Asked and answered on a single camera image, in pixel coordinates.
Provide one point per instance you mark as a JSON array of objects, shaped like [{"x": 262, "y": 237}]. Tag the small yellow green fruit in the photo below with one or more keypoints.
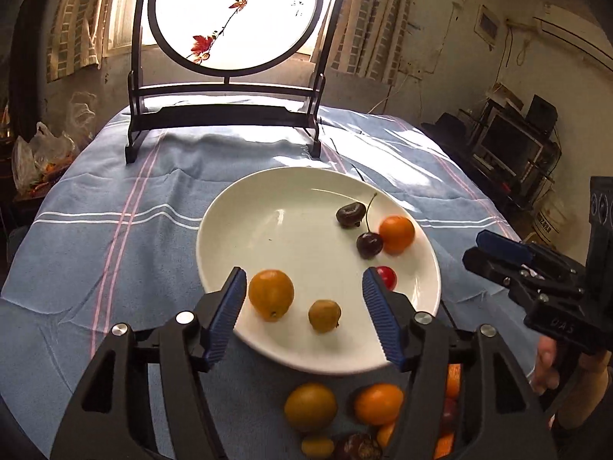
[
  {"x": 317, "y": 445},
  {"x": 324, "y": 315}
]

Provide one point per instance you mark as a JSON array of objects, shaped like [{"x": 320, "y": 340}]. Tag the red cherry tomato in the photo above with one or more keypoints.
[{"x": 389, "y": 275}]

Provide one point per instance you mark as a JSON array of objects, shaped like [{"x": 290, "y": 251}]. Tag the yellow orange citrus fruit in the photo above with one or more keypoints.
[{"x": 270, "y": 294}]

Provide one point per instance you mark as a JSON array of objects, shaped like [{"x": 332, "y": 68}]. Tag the white plastic bag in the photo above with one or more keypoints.
[{"x": 50, "y": 143}]

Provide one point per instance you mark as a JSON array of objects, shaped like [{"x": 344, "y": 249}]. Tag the white oval plate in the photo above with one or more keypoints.
[{"x": 287, "y": 230}]

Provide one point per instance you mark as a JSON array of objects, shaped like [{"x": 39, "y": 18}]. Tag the clear plastic bag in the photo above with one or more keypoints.
[{"x": 82, "y": 105}]

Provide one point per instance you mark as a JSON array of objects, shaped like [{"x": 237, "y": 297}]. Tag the black media rack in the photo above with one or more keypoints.
[{"x": 531, "y": 191}]

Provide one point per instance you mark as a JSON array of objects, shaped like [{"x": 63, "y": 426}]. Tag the black speaker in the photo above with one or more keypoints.
[{"x": 543, "y": 112}]

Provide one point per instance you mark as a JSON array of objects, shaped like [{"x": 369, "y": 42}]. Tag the striped beige curtain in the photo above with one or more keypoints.
[
  {"x": 72, "y": 33},
  {"x": 368, "y": 24}
]

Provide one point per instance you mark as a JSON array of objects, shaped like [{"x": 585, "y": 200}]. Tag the person's right hand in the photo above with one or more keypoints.
[{"x": 546, "y": 364}]

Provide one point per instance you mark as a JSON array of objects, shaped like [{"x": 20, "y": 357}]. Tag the round bird painting table screen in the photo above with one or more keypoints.
[{"x": 215, "y": 115}]

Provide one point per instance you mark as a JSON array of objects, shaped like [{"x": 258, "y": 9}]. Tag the dark red plum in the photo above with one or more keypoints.
[{"x": 448, "y": 414}]

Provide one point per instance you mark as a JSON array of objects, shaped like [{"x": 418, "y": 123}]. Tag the white air conditioner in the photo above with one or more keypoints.
[{"x": 574, "y": 33}]

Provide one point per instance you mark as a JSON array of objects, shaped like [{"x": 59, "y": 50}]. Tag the bright window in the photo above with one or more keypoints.
[{"x": 122, "y": 5}]

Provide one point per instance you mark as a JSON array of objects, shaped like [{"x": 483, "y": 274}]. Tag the black hat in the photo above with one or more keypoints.
[{"x": 448, "y": 123}]

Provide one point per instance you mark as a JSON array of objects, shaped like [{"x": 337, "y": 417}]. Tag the dark purple passion fruit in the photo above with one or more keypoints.
[{"x": 357, "y": 446}]

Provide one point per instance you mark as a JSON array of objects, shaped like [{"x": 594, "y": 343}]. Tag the flat screen monitor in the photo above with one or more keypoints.
[{"x": 507, "y": 146}]

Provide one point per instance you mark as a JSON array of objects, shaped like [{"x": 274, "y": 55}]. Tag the person's right forearm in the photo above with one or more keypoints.
[{"x": 596, "y": 393}]

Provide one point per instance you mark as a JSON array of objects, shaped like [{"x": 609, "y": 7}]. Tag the small orange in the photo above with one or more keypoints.
[
  {"x": 453, "y": 381},
  {"x": 378, "y": 403},
  {"x": 443, "y": 444},
  {"x": 396, "y": 235},
  {"x": 385, "y": 433}
]

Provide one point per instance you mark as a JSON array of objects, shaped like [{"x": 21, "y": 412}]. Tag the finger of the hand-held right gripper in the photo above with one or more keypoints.
[
  {"x": 488, "y": 266},
  {"x": 503, "y": 244}
]

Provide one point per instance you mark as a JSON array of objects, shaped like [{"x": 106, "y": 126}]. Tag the large yellow green fruit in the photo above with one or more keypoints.
[{"x": 310, "y": 407}]

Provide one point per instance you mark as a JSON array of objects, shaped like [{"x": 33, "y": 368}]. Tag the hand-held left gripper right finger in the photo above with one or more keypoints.
[{"x": 383, "y": 316}]

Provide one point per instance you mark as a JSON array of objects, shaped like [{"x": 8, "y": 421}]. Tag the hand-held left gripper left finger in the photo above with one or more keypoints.
[{"x": 222, "y": 316}]

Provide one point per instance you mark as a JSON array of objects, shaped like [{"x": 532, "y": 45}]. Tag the white plastic bucket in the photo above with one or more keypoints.
[{"x": 550, "y": 215}]

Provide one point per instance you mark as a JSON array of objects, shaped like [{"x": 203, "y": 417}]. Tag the blue striped tablecloth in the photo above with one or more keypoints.
[{"x": 119, "y": 249}]

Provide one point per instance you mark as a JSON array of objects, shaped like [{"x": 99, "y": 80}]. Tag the white wall electric box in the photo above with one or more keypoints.
[{"x": 487, "y": 26}]

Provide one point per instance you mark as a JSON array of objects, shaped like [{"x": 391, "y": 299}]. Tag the dark red cherry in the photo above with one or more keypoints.
[{"x": 369, "y": 245}]

